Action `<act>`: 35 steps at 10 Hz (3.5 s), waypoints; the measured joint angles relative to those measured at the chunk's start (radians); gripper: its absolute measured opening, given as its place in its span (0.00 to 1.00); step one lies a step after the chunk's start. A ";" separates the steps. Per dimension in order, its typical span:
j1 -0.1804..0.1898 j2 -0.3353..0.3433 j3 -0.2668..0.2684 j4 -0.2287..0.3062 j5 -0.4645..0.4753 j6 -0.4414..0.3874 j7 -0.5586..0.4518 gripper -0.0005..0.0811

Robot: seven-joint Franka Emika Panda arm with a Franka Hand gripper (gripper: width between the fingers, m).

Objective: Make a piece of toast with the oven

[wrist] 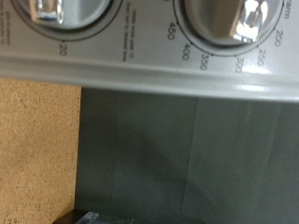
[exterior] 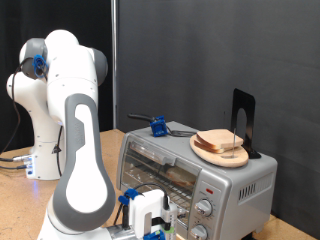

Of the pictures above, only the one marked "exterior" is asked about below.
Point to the vertical metal pole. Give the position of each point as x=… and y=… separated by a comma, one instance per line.
x=114, y=66

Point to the thin metal rod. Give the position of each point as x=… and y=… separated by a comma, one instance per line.
x=233, y=150

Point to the black metal bookend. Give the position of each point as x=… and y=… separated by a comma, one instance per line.
x=250, y=106

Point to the round wooden plate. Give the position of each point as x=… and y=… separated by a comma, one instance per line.
x=230, y=160

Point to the silver toaster oven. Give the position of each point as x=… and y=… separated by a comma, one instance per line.
x=246, y=213

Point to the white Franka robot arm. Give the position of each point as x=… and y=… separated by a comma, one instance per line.
x=83, y=186

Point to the metal spatula with blue block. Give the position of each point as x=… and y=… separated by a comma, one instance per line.
x=159, y=126

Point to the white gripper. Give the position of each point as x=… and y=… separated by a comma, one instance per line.
x=140, y=206

